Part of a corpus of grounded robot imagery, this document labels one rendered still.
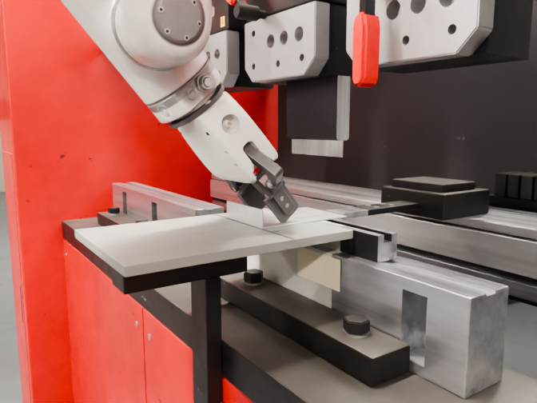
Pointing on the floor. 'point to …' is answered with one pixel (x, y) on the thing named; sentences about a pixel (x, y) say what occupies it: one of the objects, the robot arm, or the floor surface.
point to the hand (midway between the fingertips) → (268, 201)
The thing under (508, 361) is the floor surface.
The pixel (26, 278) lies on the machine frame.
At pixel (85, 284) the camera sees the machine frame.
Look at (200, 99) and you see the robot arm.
